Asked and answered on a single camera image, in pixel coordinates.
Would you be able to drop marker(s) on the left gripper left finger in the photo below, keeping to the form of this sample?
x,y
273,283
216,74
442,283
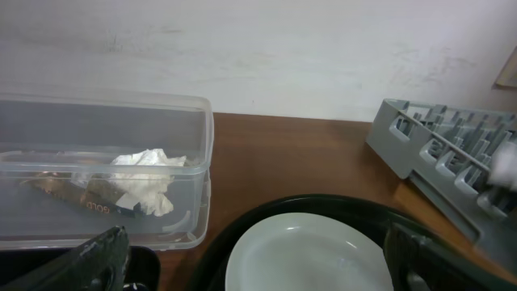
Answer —
x,y
99,264

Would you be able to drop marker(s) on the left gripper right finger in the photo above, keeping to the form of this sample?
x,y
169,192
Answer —
x,y
415,262

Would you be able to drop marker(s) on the gold snack wrapper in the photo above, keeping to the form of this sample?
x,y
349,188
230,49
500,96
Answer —
x,y
98,194

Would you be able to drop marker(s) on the white tissue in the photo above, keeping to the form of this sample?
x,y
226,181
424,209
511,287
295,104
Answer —
x,y
146,190

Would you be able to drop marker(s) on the grey dishwasher rack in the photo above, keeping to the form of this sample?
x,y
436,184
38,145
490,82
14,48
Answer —
x,y
448,154

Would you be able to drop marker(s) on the black rectangular tray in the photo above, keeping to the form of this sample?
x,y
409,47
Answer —
x,y
143,269

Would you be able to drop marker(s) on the clear plastic storage bin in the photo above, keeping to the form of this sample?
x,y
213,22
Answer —
x,y
74,164

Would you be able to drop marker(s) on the round black serving tray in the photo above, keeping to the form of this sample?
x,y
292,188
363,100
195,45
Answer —
x,y
369,218

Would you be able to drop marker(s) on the grey ceramic plate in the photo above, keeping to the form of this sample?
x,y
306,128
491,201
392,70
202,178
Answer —
x,y
305,252

